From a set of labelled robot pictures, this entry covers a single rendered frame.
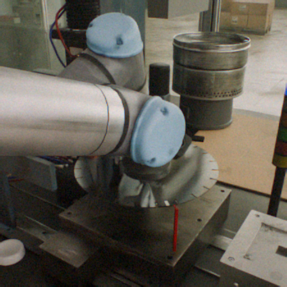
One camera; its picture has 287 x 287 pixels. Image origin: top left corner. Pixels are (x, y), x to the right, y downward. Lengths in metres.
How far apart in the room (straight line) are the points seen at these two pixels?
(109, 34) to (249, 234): 0.46
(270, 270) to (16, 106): 0.52
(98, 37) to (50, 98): 0.22
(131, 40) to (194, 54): 0.90
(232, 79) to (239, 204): 0.54
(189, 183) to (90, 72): 0.38
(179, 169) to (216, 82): 0.65
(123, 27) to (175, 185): 0.38
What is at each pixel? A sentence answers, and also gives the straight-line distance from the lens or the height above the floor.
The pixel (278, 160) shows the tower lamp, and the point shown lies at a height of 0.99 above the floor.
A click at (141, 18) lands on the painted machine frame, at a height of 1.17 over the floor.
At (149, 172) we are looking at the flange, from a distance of 0.80.
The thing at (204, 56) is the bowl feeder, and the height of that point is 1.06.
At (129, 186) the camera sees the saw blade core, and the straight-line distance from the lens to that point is 0.77.
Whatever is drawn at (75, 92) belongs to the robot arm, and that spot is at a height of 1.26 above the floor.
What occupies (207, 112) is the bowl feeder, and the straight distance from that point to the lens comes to 1.49.
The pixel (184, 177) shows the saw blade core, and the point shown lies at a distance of 0.80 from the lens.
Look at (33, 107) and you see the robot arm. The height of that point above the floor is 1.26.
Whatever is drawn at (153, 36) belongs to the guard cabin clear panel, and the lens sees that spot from 2.00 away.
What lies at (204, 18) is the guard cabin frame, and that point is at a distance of 1.84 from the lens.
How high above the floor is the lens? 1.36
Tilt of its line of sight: 27 degrees down
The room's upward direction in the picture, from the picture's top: straight up
